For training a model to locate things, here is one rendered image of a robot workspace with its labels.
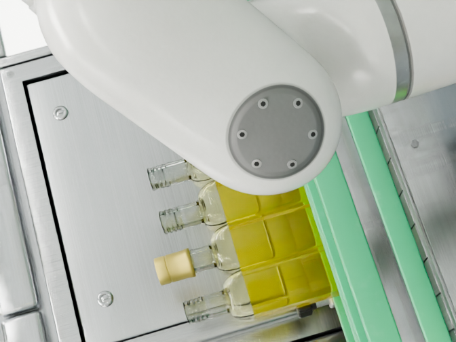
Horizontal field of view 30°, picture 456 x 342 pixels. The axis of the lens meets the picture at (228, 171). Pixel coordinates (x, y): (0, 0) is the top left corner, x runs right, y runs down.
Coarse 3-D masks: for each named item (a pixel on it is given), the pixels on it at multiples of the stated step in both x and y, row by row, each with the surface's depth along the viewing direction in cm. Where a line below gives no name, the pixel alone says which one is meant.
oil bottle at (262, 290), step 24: (264, 264) 100; (288, 264) 100; (312, 264) 99; (240, 288) 99; (264, 288) 99; (288, 288) 99; (312, 288) 99; (336, 288) 99; (240, 312) 99; (264, 312) 99
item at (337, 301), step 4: (336, 300) 104; (340, 300) 104; (336, 304) 104; (340, 304) 104; (336, 308) 104; (340, 308) 104; (340, 312) 103; (344, 312) 103; (340, 316) 103; (344, 316) 103; (340, 320) 103; (344, 320) 103; (344, 324) 103; (348, 324) 103; (344, 328) 103; (348, 328) 103; (344, 332) 103; (348, 332) 103; (348, 336) 103; (352, 336) 103; (348, 340) 102; (352, 340) 102
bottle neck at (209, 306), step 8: (208, 296) 101; (216, 296) 100; (184, 304) 100; (192, 304) 100; (200, 304) 100; (208, 304) 100; (216, 304) 100; (224, 304) 100; (192, 312) 100; (200, 312) 100; (208, 312) 100; (216, 312) 100; (224, 312) 100; (192, 320) 100; (200, 320) 100
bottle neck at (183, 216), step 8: (176, 208) 104; (184, 208) 104; (192, 208) 103; (160, 216) 103; (168, 216) 103; (176, 216) 103; (184, 216) 103; (192, 216) 103; (168, 224) 103; (176, 224) 103; (184, 224) 103; (192, 224) 104; (200, 224) 104; (168, 232) 104
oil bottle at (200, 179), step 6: (186, 162) 105; (192, 168) 104; (192, 174) 104; (198, 174) 104; (204, 174) 104; (192, 180) 106; (198, 180) 104; (204, 180) 104; (210, 180) 104; (198, 186) 106
